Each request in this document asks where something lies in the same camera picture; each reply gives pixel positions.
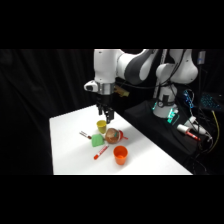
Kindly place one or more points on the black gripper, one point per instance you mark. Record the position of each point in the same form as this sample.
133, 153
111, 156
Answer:
105, 100

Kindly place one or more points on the black curtain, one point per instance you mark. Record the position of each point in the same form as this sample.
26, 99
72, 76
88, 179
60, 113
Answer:
40, 93

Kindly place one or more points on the black robot stand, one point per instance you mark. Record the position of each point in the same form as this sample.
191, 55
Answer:
156, 130

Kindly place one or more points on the blue lit keyboard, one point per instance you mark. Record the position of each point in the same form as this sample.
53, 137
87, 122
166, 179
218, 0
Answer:
210, 101

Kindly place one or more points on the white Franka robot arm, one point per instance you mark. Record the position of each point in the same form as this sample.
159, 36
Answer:
106, 66

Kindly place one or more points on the gingerbread plush toy red hat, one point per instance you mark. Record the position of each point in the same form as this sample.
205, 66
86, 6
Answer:
113, 136

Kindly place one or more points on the orange plastic cup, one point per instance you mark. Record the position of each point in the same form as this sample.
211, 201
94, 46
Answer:
120, 156

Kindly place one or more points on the dark red marker pen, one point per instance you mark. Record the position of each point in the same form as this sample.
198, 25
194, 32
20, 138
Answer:
85, 134

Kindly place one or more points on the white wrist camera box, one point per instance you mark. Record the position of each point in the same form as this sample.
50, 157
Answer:
91, 86

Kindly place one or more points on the tan cardboard piece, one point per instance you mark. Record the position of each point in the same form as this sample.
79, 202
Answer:
121, 91

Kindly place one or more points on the green sponge block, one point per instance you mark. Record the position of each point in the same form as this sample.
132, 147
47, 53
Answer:
97, 140

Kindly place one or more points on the yellow plastic cup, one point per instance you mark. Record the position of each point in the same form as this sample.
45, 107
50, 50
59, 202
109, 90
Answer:
101, 126

